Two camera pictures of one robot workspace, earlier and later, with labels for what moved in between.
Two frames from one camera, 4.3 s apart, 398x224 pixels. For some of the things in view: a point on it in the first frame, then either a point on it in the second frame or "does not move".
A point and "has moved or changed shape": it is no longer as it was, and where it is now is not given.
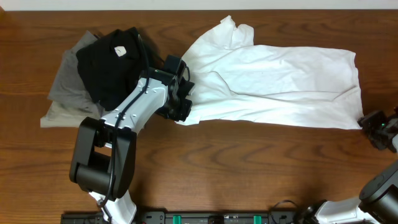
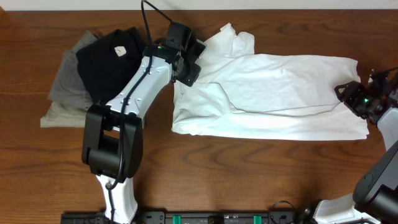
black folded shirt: (111, 65) does not move
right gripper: (369, 120) to (349, 94)
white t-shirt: (236, 80) has moved or changed shape
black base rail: (183, 217) does not move
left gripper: (183, 114) to (189, 79)
